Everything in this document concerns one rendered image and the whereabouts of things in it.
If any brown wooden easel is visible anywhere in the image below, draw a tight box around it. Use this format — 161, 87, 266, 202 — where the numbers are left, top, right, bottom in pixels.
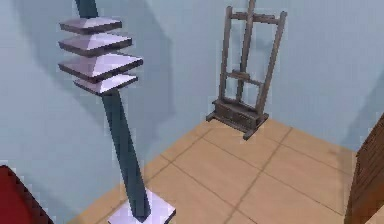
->
205, 0, 288, 141

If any silver tiered floor lamp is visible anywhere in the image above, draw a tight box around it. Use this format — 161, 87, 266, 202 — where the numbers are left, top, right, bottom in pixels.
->
57, 0, 177, 224

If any brown wooden cabinet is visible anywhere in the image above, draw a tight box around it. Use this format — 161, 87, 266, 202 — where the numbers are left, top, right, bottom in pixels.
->
343, 112, 384, 224

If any red armchair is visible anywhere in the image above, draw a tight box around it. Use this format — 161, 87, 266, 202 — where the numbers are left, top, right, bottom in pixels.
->
0, 164, 55, 224

